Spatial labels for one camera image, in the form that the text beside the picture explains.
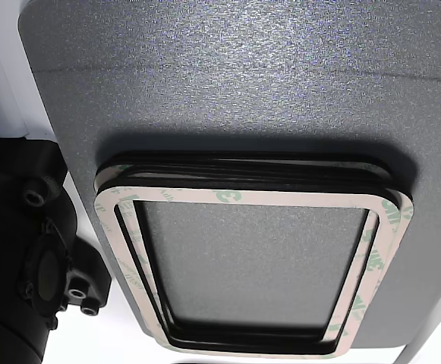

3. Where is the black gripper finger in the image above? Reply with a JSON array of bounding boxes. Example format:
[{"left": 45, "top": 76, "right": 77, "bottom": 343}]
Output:
[
  {"left": 17, "top": 218, "right": 112, "bottom": 331},
  {"left": 0, "top": 112, "right": 79, "bottom": 247}
]

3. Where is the beige adhesive rectangular frame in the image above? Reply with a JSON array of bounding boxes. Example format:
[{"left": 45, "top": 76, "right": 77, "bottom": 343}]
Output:
[
  {"left": 142, "top": 195, "right": 415, "bottom": 348},
  {"left": 93, "top": 187, "right": 383, "bottom": 359}
]

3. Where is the dark gray base plate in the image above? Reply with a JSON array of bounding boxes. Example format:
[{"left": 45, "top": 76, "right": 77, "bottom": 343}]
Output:
[{"left": 17, "top": 0, "right": 441, "bottom": 348}]

